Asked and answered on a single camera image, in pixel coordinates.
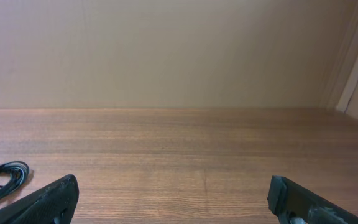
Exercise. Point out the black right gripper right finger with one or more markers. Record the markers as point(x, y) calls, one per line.
point(292, 203)

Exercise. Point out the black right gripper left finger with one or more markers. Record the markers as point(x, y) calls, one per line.
point(54, 203)

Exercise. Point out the black USB-A cable blue plug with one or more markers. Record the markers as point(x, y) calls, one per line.
point(18, 172)

